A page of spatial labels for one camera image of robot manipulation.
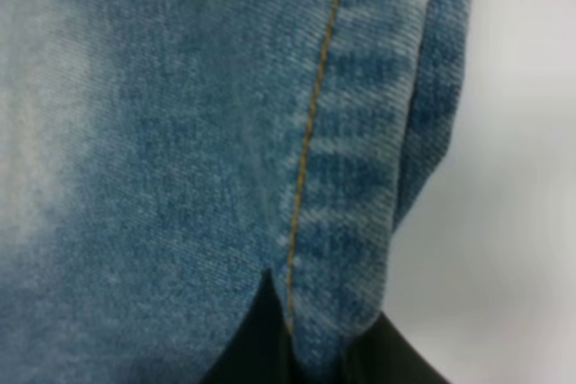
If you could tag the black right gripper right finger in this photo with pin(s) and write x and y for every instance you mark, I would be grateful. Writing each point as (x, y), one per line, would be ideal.
(381, 355)

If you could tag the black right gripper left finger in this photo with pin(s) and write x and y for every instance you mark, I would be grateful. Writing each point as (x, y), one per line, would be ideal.
(260, 352)

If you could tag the children's blue denim shorts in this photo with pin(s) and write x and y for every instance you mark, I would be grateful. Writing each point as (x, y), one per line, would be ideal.
(158, 156)

